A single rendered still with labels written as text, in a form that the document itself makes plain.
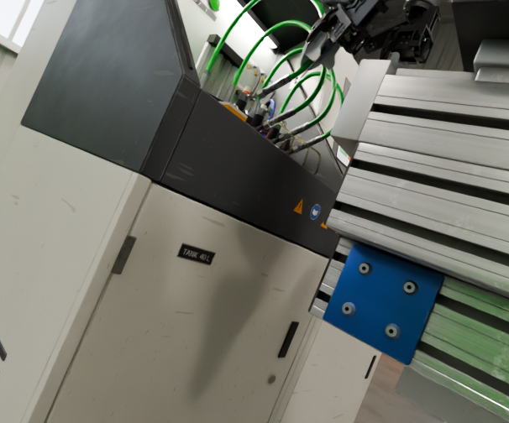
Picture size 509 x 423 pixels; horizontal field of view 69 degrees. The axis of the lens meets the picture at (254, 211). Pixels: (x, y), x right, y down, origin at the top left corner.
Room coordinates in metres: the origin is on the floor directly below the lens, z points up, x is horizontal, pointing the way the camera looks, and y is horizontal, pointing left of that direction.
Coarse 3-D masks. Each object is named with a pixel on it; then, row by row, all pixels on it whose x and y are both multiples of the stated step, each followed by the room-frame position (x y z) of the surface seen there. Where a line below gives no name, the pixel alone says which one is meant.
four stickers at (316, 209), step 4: (300, 196) 0.84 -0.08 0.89; (296, 200) 0.83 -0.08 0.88; (300, 200) 0.84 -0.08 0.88; (304, 200) 0.85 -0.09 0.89; (296, 204) 0.83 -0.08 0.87; (300, 204) 0.84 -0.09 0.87; (304, 204) 0.86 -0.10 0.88; (316, 204) 0.89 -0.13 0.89; (296, 208) 0.84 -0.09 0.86; (300, 208) 0.85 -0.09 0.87; (312, 208) 0.89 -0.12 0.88; (316, 208) 0.90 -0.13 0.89; (320, 208) 0.91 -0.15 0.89; (296, 212) 0.84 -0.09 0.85; (300, 212) 0.85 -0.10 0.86; (312, 212) 0.89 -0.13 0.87; (316, 212) 0.90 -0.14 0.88; (312, 216) 0.90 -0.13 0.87; (316, 216) 0.91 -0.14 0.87; (324, 216) 0.93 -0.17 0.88; (316, 220) 0.91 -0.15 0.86; (324, 228) 0.95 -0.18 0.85; (336, 232) 1.00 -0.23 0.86
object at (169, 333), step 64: (128, 256) 0.57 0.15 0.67; (192, 256) 0.66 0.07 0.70; (256, 256) 0.79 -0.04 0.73; (320, 256) 0.98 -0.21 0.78; (128, 320) 0.61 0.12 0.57; (192, 320) 0.71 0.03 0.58; (256, 320) 0.86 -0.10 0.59; (64, 384) 0.56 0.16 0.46; (128, 384) 0.65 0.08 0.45; (192, 384) 0.77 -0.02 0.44; (256, 384) 0.95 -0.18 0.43
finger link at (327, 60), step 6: (330, 42) 0.84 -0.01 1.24; (324, 48) 0.86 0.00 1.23; (330, 48) 0.85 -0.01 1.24; (336, 48) 0.84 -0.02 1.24; (324, 54) 0.86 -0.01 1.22; (330, 54) 0.85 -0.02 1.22; (318, 60) 0.87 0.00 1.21; (324, 60) 0.86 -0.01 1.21; (330, 60) 0.85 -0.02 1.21; (312, 66) 0.88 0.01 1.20; (324, 66) 0.86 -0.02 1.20; (330, 66) 0.85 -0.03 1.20
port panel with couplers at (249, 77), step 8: (256, 56) 1.32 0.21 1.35; (248, 64) 1.30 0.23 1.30; (256, 64) 1.33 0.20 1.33; (264, 64) 1.35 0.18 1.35; (248, 72) 1.31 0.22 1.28; (256, 72) 1.33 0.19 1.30; (264, 72) 1.36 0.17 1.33; (240, 80) 1.30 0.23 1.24; (248, 80) 1.32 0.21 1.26; (256, 80) 1.35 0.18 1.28; (264, 80) 1.36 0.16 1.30; (240, 88) 1.31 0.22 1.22; (256, 88) 1.36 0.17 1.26; (232, 96) 1.29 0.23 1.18; (248, 104) 1.36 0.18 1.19
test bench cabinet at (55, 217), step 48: (48, 144) 0.77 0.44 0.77; (0, 192) 0.86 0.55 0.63; (48, 192) 0.71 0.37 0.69; (96, 192) 0.60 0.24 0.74; (144, 192) 0.55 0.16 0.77; (0, 240) 0.78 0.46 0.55; (48, 240) 0.65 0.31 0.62; (96, 240) 0.56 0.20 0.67; (288, 240) 0.89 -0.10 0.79; (0, 288) 0.72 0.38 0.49; (48, 288) 0.61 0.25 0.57; (96, 288) 0.55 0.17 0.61; (0, 336) 0.66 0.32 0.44; (48, 336) 0.57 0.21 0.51; (0, 384) 0.62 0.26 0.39; (48, 384) 0.54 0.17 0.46
